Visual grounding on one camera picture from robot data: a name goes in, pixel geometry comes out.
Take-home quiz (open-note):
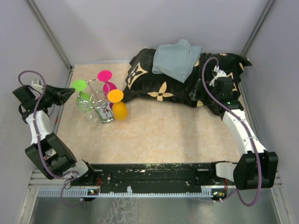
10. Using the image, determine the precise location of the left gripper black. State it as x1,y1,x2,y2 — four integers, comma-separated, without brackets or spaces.
36,84,75,108

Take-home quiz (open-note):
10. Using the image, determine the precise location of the green wine glass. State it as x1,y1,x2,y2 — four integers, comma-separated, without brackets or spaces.
71,79,104,122

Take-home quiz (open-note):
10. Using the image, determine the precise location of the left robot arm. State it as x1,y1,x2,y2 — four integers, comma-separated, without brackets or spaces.
13,85,97,185

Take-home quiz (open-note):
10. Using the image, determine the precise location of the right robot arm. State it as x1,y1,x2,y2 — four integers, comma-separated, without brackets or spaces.
190,77,278,190

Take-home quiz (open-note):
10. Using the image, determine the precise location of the clear wine glass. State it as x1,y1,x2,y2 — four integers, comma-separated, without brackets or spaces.
78,100,98,121

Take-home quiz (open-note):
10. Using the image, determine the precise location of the pink wine glass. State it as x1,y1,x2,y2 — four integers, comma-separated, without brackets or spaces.
97,70,117,97

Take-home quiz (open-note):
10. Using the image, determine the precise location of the orange wine glass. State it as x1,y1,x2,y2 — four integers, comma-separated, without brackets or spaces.
107,89,128,121

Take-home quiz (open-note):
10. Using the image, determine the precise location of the light blue folded towel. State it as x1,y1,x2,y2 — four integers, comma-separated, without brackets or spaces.
152,39,202,83

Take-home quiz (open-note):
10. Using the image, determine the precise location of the black patterned blanket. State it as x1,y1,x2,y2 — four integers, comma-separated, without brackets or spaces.
122,49,252,107

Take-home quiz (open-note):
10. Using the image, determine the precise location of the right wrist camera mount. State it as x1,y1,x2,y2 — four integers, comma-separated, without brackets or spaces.
209,65,227,87

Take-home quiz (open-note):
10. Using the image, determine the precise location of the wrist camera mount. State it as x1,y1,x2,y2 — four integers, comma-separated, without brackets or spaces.
209,65,227,87
31,78,43,91

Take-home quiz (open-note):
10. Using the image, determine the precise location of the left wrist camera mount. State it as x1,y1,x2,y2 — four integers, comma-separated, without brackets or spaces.
31,78,43,91

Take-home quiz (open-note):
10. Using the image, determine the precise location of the chrome wire glass rack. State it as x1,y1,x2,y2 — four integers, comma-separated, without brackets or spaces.
71,79,115,124

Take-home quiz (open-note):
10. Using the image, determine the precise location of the grey slotted cable duct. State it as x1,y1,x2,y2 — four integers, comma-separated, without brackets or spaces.
38,187,224,198

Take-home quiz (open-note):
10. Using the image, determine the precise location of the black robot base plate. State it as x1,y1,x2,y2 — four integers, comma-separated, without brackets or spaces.
71,162,234,193

